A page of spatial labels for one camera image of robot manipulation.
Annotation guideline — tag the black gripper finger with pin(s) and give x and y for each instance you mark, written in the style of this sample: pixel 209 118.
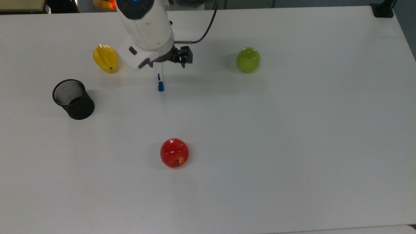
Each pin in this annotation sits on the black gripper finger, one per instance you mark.
pixel 166 59
pixel 150 63

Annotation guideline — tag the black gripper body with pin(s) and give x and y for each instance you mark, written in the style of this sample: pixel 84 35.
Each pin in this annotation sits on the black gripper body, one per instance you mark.
pixel 183 55

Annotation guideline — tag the white marker pen blue cap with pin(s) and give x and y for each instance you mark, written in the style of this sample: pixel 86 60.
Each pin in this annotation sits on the white marker pen blue cap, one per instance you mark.
pixel 160 85

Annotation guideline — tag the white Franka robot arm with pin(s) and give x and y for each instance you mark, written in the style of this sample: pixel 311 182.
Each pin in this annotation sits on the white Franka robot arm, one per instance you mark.
pixel 146 26

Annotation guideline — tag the black mesh pen holder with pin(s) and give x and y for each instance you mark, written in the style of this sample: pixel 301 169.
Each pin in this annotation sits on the black mesh pen holder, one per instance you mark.
pixel 78 105

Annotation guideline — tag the yellow plastic starfruit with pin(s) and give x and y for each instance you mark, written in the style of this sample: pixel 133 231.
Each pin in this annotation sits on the yellow plastic starfruit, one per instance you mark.
pixel 105 58

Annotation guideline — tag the green plastic apple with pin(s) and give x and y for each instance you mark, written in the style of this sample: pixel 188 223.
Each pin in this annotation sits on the green plastic apple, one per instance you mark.
pixel 248 59

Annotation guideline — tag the bowl of fruit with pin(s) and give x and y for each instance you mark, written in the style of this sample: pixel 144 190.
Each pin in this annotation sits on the bowl of fruit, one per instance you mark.
pixel 105 5

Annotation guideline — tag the red plastic apple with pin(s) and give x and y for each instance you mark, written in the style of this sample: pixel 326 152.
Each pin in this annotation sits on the red plastic apple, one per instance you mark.
pixel 174 152

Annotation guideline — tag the beige cardboard box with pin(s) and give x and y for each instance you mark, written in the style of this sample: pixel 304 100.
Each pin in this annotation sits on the beige cardboard box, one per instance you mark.
pixel 21 5

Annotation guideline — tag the black stand base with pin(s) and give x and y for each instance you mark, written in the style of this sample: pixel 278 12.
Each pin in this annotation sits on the black stand base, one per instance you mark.
pixel 383 9

